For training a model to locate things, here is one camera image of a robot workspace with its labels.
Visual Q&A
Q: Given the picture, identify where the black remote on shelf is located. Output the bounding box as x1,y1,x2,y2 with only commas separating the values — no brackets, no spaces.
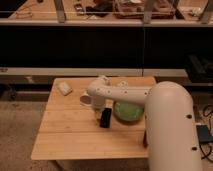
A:
73,3,85,15

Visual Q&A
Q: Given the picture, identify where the blue box on floor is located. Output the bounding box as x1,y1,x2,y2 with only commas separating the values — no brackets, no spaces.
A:
196,125,213,144

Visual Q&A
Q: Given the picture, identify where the white paper cup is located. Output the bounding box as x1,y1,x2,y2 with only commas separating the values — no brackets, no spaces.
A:
80,92,91,106

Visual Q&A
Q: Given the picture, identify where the green bowl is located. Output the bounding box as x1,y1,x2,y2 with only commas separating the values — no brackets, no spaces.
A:
113,102,144,122

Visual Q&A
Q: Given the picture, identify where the plastic tray on shelf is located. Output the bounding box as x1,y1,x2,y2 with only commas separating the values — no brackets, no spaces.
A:
113,0,175,19

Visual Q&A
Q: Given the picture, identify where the wooden table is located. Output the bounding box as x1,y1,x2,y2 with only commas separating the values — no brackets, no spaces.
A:
31,77,148,160

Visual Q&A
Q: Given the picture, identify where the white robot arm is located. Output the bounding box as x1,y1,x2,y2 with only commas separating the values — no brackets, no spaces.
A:
86,76,203,171

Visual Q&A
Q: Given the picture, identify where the black cable on floor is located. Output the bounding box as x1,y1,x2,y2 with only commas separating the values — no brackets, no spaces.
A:
198,105,213,164

